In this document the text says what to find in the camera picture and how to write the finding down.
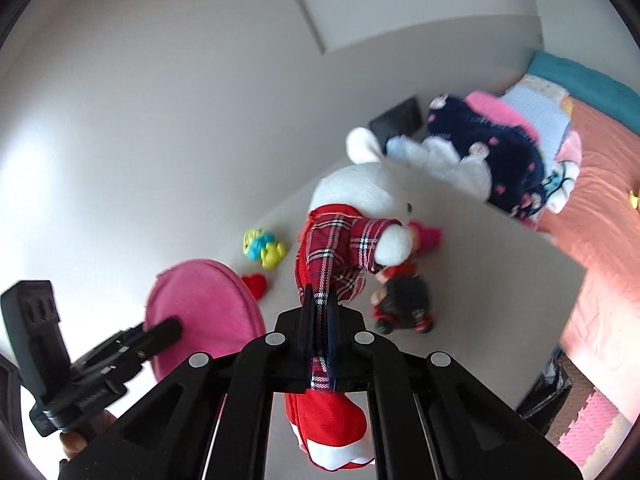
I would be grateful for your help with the small yellow object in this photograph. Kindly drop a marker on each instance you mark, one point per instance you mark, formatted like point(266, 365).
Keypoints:
point(635, 199)

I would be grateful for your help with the pink floor mat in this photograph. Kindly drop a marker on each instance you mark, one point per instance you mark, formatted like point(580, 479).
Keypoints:
point(595, 425)

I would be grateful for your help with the white fleece cloth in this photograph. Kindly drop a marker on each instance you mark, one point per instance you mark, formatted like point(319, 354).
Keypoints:
point(450, 160)

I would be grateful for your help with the white pink printed cloth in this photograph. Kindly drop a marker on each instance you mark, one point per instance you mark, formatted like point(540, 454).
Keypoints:
point(562, 182)

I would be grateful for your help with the teal pillow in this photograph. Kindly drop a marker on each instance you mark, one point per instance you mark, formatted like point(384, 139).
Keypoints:
point(585, 80)

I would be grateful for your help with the white plush bunny plaid dress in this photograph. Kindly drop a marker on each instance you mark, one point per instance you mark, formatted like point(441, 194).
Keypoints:
point(350, 190)

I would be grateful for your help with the salmon bedspread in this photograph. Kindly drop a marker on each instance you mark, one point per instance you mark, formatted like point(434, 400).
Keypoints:
point(605, 240)

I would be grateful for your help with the small doll red black outfit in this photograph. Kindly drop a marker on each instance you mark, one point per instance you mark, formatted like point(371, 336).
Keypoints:
point(402, 297)

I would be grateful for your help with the pink round plush cushion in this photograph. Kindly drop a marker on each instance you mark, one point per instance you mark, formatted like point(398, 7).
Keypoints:
point(200, 305)

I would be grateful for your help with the yellow blue frog toy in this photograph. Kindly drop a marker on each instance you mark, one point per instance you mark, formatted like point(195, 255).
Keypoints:
point(262, 249)

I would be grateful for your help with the navy printed blanket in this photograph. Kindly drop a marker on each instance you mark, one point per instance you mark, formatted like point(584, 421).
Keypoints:
point(500, 160)

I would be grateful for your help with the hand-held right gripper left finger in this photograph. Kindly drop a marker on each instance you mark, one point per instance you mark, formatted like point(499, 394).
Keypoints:
point(300, 340)

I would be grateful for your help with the person's left hand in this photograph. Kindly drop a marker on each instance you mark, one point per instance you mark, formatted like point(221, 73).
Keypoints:
point(82, 437)

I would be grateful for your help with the light blue knitted blanket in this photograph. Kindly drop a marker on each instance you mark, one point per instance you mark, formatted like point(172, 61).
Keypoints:
point(542, 110)

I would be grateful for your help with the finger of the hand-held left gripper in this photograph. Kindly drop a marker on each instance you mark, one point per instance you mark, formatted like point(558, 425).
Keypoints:
point(161, 333)

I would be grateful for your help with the black plastic bag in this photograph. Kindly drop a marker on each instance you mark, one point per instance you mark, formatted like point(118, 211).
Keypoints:
point(547, 392)

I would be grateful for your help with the red plush heart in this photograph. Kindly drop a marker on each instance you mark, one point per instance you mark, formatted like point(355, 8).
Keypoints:
point(255, 286)

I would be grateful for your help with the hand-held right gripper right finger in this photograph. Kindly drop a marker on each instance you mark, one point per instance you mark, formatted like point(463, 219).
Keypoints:
point(345, 350)

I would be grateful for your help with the black box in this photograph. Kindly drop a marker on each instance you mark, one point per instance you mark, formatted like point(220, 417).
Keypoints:
point(397, 122)

